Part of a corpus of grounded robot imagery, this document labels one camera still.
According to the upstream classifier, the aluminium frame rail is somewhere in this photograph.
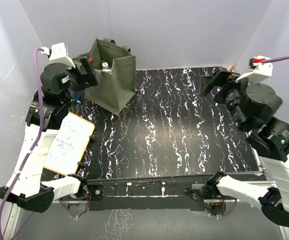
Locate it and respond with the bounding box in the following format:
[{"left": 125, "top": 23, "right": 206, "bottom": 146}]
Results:
[{"left": 2, "top": 202, "right": 21, "bottom": 240}]

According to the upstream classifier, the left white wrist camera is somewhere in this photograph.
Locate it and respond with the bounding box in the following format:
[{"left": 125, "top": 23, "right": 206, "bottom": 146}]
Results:
[{"left": 41, "top": 42, "right": 76, "bottom": 69}]

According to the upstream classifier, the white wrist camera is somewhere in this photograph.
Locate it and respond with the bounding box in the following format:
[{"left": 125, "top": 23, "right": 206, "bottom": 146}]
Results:
[
  {"left": 235, "top": 55, "right": 273, "bottom": 84},
  {"left": 41, "top": 42, "right": 76, "bottom": 69}
]

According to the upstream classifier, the white board orange frame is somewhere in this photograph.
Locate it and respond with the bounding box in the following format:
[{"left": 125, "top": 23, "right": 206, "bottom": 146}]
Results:
[{"left": 44, "top": 112, "right": 95, "bottom": 176}]

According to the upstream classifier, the blue white bottle cap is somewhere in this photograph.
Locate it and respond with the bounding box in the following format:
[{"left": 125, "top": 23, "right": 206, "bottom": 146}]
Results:
[{"left": 73, "top": 92, "right": 82, "bottom": 103}]

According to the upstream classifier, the green tea bottle white cap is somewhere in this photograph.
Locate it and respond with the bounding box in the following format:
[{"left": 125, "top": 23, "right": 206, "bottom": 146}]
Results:
[{"left": 101, "top": 61, "right": 112, "bottom": 73}]

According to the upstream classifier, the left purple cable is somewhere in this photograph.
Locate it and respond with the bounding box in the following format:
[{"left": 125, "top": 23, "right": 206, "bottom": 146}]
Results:
[{"left": 0, "top": 47, "right": 51, "bottom": 240}]

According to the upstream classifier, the grey canvas bag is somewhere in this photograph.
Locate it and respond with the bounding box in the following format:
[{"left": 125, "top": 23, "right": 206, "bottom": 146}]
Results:
[{"left": 72, "top": 38, "right": 138, "bottom": 115}]

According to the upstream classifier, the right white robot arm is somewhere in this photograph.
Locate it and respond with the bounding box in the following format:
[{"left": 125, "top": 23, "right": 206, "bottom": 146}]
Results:
[{"left": 199, "top": 67, "right": 289, "bottom": 228}]

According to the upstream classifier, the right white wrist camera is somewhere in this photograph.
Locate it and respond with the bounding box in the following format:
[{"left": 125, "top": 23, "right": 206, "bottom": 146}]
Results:
[{"left": 235, "top": 55, "right": 273, "bottom": 84}]

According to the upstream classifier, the black front mounting rail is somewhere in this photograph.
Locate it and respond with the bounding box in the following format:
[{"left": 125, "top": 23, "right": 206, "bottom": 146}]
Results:
[{"left": 86, "top": 174, "right": 221, "bottom": 211}]

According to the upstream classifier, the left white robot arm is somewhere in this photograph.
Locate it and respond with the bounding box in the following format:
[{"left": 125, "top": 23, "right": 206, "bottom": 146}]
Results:
[{"left": 0, "top": 62, "right": 95, "bottom": 213}]

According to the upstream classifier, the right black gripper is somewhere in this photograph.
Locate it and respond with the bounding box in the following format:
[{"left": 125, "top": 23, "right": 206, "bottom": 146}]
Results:
[{"left": 198, "top": 67, "right": 257, "bottom": 131}]

